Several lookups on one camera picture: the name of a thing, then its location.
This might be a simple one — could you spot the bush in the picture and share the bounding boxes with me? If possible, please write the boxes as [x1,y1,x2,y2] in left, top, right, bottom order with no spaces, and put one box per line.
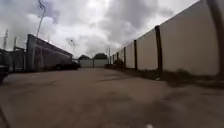
[112,58,126,70]

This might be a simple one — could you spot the trees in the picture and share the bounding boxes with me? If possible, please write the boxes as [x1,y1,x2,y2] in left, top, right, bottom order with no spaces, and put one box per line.
[78,52,109,61]

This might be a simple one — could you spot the brown dirt road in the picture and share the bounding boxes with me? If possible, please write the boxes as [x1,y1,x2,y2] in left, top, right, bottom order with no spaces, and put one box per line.
[0,67,224,128]

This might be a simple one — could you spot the dark car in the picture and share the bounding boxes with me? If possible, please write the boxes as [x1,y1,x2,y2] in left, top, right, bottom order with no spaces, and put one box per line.
[54,60,81,71]

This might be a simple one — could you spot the weed strip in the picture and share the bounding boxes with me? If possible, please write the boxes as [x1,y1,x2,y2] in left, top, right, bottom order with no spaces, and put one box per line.
[104,64,224,90]

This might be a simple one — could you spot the street lamp pole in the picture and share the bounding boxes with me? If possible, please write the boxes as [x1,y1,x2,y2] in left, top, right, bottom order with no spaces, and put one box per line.
[35,0,47,38]

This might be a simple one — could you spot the metal gate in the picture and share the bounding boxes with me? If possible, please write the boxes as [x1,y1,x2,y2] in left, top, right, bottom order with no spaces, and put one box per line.
[0,46,28,73]

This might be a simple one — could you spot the dark vehicle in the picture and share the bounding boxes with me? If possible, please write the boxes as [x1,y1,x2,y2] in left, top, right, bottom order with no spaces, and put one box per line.
[0,64,10,84]

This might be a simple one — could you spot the white gate wall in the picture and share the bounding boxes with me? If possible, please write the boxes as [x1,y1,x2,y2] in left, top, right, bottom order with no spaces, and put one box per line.
[79,58,110,69]

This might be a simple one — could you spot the grey wall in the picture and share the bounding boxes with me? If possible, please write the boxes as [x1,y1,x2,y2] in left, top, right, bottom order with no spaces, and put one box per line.
[25,33,74,72]

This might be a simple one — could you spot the pale wall with dark posts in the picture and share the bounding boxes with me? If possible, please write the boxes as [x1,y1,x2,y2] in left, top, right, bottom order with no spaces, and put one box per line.
[110,0,224,78]

